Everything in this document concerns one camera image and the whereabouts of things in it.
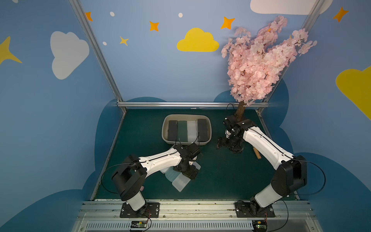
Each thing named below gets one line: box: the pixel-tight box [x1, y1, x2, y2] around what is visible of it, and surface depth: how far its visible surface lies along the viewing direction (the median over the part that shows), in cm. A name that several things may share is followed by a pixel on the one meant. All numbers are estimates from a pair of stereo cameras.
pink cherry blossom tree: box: [221, 15, 317, 122], surface depth 72 cm
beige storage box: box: [161, 114, 213, 146], surface depth 113 cm
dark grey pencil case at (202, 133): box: [197, 118, 210, 143], surface depth 107 cm
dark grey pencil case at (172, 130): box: [167, 120, 178, 141], surface depth 110 cm
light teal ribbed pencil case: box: [164, 166, 182, 183], surface depth 87 cm
